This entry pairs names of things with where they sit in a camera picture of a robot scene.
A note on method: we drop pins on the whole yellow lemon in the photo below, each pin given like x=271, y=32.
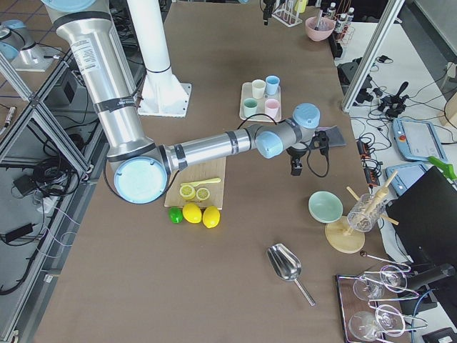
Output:
x=211, y=217
x=192, y=213

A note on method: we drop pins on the cream rabbit serving tray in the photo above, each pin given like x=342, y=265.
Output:
x=246, y=92

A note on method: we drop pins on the wine glass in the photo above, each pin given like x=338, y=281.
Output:
x=385, y=322
x=372, y=285

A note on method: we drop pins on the blue plastic cup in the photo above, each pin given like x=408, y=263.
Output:
x=272, y=84

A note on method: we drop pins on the green plastic bowl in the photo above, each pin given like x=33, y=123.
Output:
x=325, y=207

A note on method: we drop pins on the yellow plastic knife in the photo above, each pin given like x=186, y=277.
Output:
x=214, y=180

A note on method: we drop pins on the lemon slice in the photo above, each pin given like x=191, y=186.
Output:
x=187, y=192
x=202, y=194

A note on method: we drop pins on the lemon slice lower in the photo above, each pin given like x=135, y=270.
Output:
x=187, y=192

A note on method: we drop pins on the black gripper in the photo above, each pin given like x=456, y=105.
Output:
x=295, y=154
x=267, y=10

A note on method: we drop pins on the clear textured glass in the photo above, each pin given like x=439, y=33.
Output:
x=360, y=219

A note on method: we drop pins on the steel ice scoop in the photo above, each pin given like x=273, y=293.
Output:
x=287, y=266

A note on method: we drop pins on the grey folded cloth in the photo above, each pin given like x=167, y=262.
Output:
x=334, y=135

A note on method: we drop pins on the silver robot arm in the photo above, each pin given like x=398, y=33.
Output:
x=142, y=169

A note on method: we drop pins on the metal muddler black tip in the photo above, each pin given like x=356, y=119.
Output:
x=318, y=20

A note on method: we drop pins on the white wire cup rack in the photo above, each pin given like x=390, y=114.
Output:
x=287, y=13

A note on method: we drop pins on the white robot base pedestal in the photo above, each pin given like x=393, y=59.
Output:
x=162, y=94

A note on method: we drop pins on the lemon slice upper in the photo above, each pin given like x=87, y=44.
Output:
x=202, y=194

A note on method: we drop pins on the green lime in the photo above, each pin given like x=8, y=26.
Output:
x=175, y=215

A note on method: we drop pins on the cream white plastic cup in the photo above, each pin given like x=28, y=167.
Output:
x=258, y=88

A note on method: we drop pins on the black monitor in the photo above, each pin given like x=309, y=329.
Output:
x=426, y=215

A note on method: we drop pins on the wine glass far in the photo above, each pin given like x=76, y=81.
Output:
x=372, y=285

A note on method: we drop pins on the wooden cup rack stand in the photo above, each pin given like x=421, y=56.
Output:
x=347, y=240

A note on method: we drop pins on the pink bowl with ice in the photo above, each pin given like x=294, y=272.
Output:
x=324, y=30

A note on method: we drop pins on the wine glass near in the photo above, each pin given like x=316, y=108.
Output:
x=385, y=322

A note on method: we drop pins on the green plastic cup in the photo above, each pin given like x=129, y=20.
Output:
x=249, y=107

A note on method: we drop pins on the pink plastic cup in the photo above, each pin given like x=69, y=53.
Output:
x=271, y=107

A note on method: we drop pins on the blue teach pendant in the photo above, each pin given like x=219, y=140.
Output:
x=407, y=175
x=417, y=140

